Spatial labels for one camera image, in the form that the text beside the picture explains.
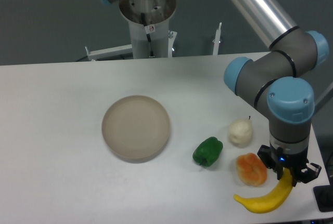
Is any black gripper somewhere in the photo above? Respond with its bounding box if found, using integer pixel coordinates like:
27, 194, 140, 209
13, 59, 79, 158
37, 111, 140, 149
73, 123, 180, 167
257, 140, 322, 187

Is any yellow toy banana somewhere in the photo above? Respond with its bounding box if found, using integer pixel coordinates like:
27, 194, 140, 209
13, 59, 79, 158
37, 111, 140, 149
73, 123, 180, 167
234, 168, 293, 214

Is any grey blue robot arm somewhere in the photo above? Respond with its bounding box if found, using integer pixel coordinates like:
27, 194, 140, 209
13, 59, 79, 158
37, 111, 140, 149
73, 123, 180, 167
102, 0, 329, 185

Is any beige round plate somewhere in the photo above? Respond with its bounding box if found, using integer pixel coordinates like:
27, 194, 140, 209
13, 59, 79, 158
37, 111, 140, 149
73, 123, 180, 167
101, 95, 171, 163

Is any black device at edge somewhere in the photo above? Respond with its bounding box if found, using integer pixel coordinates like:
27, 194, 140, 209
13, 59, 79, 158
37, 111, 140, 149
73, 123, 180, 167
313, 185, 332, 213

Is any orange toy bread roll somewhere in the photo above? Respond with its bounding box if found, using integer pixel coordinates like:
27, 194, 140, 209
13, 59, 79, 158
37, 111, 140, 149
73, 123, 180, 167
236, 153, 267, 187

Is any white toy pear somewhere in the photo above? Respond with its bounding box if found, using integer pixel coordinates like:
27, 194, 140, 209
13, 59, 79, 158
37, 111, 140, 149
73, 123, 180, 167
227, 117, 253, 147

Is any grey table leg strut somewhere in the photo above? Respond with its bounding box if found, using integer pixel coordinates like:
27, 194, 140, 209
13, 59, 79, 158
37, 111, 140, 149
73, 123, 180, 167
314, 82, 333, 115

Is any green toy bell pepper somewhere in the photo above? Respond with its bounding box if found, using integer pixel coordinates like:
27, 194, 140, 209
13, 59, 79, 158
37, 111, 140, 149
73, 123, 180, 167
192, 137, 223, 167

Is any white metal bracket right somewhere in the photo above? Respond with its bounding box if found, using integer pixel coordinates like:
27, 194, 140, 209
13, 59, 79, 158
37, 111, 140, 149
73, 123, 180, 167
212, 22, 222, 56

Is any white metal bracket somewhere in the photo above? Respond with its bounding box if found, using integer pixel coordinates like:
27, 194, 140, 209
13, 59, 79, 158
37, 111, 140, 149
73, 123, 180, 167
85, 44, 132, 61
212, 22, 222, 56

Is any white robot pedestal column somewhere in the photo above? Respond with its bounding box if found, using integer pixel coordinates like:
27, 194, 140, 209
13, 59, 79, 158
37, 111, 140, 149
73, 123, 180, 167
119, 0, 176, 59

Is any white metal bracket left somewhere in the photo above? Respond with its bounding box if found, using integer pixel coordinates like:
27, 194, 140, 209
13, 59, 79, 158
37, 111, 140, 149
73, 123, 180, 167
85, 44, 132, 61

